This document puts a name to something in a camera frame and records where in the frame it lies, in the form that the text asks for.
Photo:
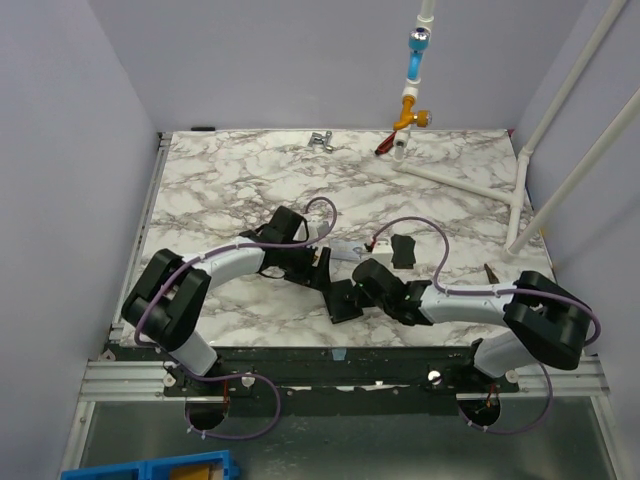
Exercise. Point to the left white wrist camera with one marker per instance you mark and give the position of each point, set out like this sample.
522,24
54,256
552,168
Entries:
316,229

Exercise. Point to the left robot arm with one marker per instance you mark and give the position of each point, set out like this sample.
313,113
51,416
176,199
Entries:
166,301

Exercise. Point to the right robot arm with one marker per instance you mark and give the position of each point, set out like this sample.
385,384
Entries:
545,323

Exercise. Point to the white PVC pipe frame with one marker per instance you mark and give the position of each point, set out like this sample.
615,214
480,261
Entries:
517,238

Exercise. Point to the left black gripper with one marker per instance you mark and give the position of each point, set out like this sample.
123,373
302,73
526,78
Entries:
319,275

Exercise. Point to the orange pipe valve fitting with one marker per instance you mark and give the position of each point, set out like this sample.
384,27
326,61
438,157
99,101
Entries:
408,117

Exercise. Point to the black leather card holder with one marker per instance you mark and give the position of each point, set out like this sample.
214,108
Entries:
341,302

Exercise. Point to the small black card stack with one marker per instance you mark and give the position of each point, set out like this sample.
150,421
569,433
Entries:
403,247

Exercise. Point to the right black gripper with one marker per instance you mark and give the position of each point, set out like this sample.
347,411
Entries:
345,301

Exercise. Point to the silver metal clamp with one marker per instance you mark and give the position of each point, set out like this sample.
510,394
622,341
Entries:
322,139

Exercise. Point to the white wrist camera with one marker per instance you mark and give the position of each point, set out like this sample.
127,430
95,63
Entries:
316,229
382,252

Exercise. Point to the red handled tool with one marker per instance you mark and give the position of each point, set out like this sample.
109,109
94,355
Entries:
386,145

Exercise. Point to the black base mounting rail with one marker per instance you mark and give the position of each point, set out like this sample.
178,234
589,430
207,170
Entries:
323,381

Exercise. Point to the blue plastic bin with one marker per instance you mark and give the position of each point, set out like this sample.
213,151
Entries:
160,468

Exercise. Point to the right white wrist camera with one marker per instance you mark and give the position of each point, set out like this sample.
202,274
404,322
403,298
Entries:
382,252

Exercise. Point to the silver grey credit card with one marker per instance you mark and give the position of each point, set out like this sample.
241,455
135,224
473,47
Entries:
342,250

